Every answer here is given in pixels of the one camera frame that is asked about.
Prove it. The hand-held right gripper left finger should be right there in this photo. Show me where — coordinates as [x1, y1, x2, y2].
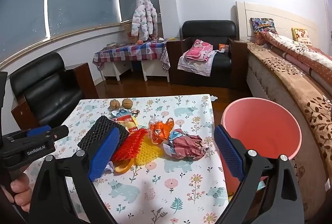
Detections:
[28, 126, 120, 224]

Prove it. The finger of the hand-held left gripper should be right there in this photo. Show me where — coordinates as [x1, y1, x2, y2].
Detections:
[27, 125, 51, 138]
[50, 125, 70, 139]

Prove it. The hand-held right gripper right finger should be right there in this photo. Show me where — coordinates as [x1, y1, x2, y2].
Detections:
[213, 124, 304, 224]

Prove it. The orange peel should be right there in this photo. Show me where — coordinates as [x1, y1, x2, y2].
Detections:
[114, 158, 135, 175]

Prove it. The black foam net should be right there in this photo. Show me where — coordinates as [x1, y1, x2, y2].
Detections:
[77, 115, 129, 160]

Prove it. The red foam net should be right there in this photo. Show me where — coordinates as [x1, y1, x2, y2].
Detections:
[110, 128, 148, 162]

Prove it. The red yellow snack packet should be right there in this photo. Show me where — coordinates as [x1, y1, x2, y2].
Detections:
[111, 114, 138, 134]

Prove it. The red blue paper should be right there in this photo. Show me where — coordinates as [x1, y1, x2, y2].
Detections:
[162, 129, 208, 161]

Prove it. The pink plastic bucket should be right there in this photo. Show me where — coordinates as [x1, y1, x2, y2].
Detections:
[221, 97, 302, 196]

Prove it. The blue white printed paper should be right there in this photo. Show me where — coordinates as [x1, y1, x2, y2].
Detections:
[110, 108, 131, 118]

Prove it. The yellow foam net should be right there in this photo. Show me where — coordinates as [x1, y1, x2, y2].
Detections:
[133, 134, 164, 165]

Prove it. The orange plastic wrapper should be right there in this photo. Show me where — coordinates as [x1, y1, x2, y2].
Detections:
[148, 118, 175, 145]

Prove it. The person's left hand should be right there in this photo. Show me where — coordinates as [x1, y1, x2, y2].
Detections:
[10, 173, 31, 213]

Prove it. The black leather armchair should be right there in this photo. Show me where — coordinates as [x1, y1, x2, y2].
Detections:
[10, 52, 99, 131]
[166, 20, 249, 88]

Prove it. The floral bear tablecloth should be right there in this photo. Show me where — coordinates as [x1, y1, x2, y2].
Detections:
[24, 94, 231, 224]

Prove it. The white pink cloth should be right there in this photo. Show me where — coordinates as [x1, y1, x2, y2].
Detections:
[178, 50, 221, 76]

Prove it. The brown leaf blanket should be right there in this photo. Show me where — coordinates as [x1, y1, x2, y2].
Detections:
[248, 42, 332, 204]

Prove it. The plaid tablecloth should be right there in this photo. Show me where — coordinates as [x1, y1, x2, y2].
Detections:
[93, 41, 170, 70]

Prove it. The pink folded blanket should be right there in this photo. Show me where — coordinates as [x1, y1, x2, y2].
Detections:
[184, 39, 212, 62]

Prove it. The beige basket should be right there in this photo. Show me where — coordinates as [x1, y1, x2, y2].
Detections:
[124, 21, 135, 44]

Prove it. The floral quilt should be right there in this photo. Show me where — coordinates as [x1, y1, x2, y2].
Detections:
[255, 31, 332, 90]

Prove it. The large curved window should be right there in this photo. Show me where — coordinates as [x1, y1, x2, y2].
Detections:
[0, 0, 160, 66]

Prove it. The colourful printed pillow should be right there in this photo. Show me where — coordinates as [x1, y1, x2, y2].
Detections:
[250, 17, 277, 34]

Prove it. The yellow flower pillow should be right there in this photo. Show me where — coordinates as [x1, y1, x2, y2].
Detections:
[291, 28, 313, 46]

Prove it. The white heart puffy jacket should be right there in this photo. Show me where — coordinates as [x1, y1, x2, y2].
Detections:
[131, 0, 158, 40]

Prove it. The cream wooden bed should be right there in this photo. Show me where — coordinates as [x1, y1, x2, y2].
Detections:
[236, 1, 332, 222]

